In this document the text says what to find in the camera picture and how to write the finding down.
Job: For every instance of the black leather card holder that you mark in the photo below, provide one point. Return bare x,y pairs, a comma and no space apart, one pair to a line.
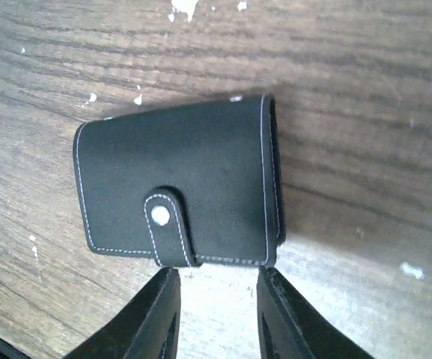
184,186

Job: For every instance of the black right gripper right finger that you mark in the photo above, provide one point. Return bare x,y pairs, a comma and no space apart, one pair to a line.
290,327

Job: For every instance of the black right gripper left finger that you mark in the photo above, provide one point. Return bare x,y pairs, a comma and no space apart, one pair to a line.
147,327

